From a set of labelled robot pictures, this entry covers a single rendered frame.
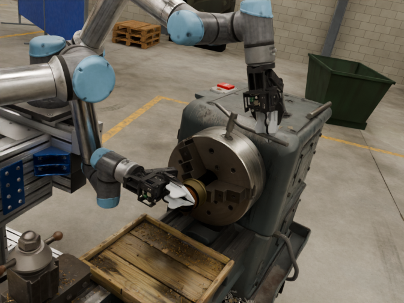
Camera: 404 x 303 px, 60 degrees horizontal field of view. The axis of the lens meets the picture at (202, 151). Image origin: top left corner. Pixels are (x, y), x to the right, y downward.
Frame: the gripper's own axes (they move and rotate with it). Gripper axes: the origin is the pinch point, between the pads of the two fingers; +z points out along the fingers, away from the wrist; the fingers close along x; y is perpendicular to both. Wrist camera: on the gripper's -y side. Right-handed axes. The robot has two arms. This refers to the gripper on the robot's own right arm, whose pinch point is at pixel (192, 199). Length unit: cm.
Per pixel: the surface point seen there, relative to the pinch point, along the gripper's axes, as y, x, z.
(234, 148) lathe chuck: -16.3, 12.2, 2.4
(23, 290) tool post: 46.0, -2.8, -8.4
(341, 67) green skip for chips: -586, -39, -64
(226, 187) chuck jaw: -11.9, 1.0, 4.8
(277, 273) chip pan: -54, -56, 21
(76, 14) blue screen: -326, -25, -433
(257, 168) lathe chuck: -21.5, 6.3, 9.3
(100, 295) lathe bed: 24.6, -23.6, -9.3
